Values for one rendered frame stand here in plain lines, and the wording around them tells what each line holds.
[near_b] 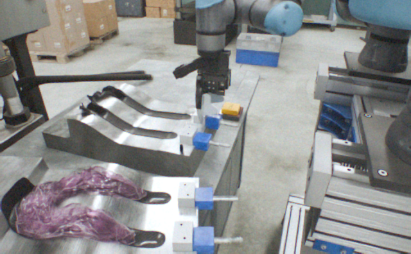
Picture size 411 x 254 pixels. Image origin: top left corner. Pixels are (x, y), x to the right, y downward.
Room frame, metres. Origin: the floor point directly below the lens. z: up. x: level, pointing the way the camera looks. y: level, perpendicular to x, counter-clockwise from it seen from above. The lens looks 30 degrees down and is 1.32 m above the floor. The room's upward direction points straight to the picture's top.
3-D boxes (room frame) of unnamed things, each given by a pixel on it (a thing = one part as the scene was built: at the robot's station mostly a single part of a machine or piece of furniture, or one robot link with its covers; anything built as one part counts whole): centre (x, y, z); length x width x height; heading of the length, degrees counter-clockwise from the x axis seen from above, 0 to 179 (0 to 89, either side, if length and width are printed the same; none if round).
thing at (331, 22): (6.24, -2.34, 0.47); 1.10 x 0.52 x 0.94; 80
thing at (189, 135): (0.60, 0.00, 0.89); 0.13 x 0.05 x 0.05; 72
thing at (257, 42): (3.89, -0.77, 0.28); 0.61 x 0.41 x 0.15; 73
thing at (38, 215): (0.38, 0.26, 0.90); 0.26 x 0.18 x 0.08; 90
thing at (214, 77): (0.71, -0.02, 1.05); 0.09 x 0.08 x 0.12; 73
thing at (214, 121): (0.70, -0.03, 0.89); 0.13 x 0.05 x 0.05; 73
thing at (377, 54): (0.82, -0.58, 1.09); 0.15 x 0.15 x 0.10
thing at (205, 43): (0.71, -0.01, 1.13); 0.08 x 0.08 x 0.05
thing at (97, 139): (0.74, 0.24, 0.87); 0.50 x 0.26 x 0.14; 73
